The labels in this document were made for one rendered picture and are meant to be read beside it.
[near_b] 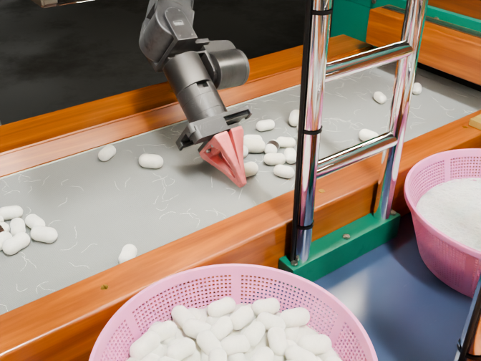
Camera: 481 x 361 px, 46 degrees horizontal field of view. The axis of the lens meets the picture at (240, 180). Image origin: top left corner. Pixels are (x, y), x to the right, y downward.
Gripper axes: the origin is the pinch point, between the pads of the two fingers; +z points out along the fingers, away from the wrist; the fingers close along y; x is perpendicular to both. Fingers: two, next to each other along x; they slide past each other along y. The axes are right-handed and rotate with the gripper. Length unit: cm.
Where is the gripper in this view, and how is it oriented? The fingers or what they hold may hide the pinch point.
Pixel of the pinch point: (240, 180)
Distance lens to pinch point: 79.5
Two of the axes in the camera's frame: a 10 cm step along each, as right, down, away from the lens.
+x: -3.8, 3.6, 8.5
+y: 8.1, -3.2, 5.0
